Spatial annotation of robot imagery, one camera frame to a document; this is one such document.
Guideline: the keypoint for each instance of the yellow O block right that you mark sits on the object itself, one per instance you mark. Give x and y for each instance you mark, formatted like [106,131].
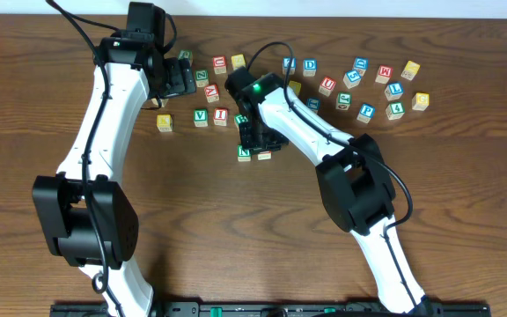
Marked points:
[295,86]

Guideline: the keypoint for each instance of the green B block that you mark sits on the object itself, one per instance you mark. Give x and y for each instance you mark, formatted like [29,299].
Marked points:
[238,119]

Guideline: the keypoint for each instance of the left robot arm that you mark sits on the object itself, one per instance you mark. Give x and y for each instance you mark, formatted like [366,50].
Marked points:
[84,214]

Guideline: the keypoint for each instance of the blue 5 block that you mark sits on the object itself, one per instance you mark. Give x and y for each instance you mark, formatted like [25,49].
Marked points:
[352,79]

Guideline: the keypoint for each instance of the blue P block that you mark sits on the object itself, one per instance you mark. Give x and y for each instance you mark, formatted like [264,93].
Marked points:
[366,113]

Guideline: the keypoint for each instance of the green N block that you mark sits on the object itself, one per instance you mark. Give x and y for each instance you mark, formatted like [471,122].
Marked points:
[243,154]

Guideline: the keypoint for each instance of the red u block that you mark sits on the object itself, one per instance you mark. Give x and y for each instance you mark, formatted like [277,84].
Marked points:
[326,86]
[219,64]

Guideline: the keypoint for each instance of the red A block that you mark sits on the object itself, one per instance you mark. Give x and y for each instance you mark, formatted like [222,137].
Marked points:
[211,93]

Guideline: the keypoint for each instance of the red M block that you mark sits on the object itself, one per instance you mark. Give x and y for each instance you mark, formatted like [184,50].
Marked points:
[384,74]

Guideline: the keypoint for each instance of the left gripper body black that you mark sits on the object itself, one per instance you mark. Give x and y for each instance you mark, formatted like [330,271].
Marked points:
[183,78]

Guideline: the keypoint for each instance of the green block centre right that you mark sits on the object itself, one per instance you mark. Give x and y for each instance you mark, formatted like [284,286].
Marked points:
[343,101]

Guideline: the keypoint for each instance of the red I block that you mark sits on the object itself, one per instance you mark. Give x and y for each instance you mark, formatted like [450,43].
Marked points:
[220,116]

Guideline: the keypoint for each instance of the blue 2 block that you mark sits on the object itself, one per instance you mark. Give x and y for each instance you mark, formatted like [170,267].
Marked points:
[289,65]

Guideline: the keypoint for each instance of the green block top left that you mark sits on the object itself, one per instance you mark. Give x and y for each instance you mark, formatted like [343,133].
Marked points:
[186,54]

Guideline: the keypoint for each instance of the blue d block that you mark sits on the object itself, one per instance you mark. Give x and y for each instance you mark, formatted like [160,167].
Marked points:
[309,67]
[361,65]

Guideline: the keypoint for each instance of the green Z block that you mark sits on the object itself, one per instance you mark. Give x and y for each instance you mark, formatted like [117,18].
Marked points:
[201,78]

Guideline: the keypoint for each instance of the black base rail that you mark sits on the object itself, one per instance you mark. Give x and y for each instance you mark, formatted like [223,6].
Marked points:
[366,308]

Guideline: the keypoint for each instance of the blue L block right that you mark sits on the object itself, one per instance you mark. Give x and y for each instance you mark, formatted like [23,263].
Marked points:
[394,91]

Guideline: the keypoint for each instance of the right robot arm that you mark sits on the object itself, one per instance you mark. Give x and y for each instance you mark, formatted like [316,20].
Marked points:
[356,186]

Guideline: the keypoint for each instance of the yellow K block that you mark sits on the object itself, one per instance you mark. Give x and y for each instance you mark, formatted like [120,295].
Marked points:
[164,123]

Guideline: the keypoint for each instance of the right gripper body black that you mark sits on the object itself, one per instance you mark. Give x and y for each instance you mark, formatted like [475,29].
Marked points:
[259,137]

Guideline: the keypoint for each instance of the green 4 block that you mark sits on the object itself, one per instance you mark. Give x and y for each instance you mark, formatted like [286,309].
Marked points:
[395,110]

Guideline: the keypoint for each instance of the red E block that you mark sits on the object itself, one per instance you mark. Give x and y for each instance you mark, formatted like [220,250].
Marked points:
[265,155]

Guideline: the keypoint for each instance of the yellow G block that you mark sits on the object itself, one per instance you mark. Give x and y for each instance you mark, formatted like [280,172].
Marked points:
[420,101]

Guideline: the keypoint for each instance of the yellow block top right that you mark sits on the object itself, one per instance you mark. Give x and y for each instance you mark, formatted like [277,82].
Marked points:
[410,70]

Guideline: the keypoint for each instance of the green V block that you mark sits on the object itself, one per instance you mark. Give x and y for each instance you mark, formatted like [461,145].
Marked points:
[201,118]

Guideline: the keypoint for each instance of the blue D block right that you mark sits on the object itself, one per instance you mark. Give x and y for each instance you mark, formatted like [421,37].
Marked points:
[361,65]

